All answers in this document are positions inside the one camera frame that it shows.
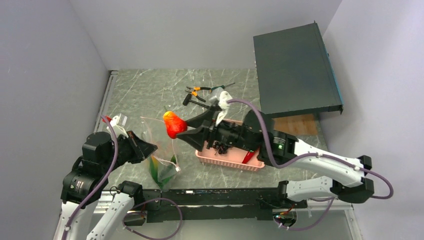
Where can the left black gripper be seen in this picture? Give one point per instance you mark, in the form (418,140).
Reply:
(140,148)

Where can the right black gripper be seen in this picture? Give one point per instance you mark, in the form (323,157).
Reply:
(195,137)

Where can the red tomato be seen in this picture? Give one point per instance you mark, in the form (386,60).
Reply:
(174,124)

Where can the green cucumber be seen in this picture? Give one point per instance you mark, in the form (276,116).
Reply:
(167,169)

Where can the clear zip top bag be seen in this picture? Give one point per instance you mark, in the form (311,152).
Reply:
(154,132)

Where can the pink plastic basket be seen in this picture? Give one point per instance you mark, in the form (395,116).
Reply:
(233,159)

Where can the green red mango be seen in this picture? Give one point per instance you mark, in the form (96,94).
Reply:
(153,168)

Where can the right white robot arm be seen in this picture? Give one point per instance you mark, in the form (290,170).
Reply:
(343,178)

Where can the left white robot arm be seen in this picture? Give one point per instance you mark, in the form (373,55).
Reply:
(82,187)

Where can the dark grape bunch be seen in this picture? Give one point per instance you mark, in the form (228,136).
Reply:
(221,148)

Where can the black hammer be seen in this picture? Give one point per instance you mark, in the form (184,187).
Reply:
(188,99)

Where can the red chili pepper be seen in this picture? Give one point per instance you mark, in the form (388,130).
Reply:
(251,158)

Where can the wooden board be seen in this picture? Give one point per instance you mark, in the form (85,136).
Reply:
(297,125)

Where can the dark green metal box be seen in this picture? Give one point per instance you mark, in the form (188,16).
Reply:
(294,73)

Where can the orange handled pliers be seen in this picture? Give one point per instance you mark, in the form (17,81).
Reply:
(194,91)

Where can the green handled screwdriver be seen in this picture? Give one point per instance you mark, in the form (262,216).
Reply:
(220,88)

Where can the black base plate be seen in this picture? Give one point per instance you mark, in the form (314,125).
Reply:
(216,204)

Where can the aluminium frame rail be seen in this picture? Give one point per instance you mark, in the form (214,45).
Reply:
(281,216)

